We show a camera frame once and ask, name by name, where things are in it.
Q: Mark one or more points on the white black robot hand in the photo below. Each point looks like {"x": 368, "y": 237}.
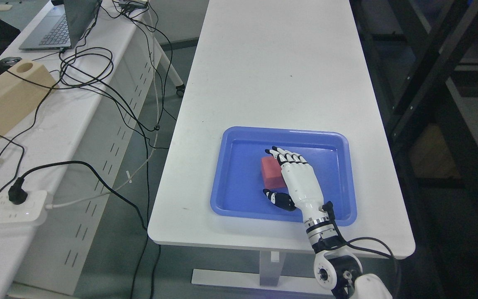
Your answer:
{"x": 304, "y": 192}

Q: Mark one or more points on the pink cube block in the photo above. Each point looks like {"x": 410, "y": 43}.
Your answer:
{"x": 271, "y": 173}

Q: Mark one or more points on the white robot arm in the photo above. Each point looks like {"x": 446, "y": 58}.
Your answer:
{"x": 338, "y": 270}

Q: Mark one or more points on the wooden block holder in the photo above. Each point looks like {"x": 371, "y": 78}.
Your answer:
{"x": 22, "y": 88}

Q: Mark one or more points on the white table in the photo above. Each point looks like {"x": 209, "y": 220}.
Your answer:
{"x": 287, "y": 73}

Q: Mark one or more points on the black metal rack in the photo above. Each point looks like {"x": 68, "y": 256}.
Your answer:
{"x": 422, "y": 56}

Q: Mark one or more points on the white side desk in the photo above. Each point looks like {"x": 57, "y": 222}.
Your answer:
{"x": 93, "y": 124}

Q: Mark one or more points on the grey laptop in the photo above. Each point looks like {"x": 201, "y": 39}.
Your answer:
{"x": 62, "y": 27}

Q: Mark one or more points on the white power strip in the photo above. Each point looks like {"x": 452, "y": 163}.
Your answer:
{"x": 30, "y": 213}

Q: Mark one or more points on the black computer mouse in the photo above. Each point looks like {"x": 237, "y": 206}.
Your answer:
{"x": 7, "y": 62}

